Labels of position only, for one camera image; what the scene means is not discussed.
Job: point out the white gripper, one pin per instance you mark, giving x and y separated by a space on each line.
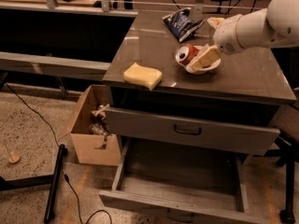
226 36

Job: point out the red coke can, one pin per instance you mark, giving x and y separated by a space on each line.
185 53

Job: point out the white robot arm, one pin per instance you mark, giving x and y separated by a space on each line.
271 27

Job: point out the white paper bowl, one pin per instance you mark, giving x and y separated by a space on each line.
198 60

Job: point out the blue chip bag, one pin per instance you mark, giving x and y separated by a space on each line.
181 25

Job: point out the grey drawer cabinet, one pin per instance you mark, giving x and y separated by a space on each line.
247 88

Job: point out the yellow sponge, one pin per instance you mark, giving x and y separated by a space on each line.
143 76

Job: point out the upper grey drawer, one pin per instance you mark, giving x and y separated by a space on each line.
191 132

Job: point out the black stand right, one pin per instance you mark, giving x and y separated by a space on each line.
288 156

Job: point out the crumpled trash in box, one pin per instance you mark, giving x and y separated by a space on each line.
99 125

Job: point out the lower open grey drawer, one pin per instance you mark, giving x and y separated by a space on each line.
189 185

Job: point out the cardboard box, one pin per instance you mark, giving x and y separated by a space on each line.
91 148

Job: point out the grey metal railing beam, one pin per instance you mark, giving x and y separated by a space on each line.
53 66

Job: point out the black table leg base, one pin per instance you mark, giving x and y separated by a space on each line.
51 180

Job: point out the small wooden floor object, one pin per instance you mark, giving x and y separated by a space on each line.
13 158

